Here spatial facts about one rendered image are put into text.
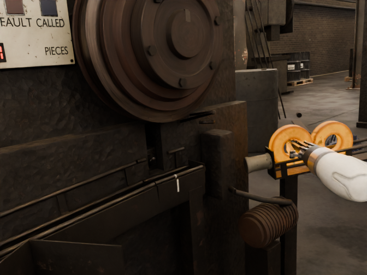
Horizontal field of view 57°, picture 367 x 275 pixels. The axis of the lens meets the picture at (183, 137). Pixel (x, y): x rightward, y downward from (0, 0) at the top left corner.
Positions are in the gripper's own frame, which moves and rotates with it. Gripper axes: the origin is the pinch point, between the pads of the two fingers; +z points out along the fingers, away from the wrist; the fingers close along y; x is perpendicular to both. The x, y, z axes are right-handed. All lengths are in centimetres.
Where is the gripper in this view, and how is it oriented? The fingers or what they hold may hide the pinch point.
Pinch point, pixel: (290, 141)
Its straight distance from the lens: 127.0
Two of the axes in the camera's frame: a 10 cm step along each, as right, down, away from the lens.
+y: 9.9, -0.9, 1.1
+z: -1.3, -2.7, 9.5
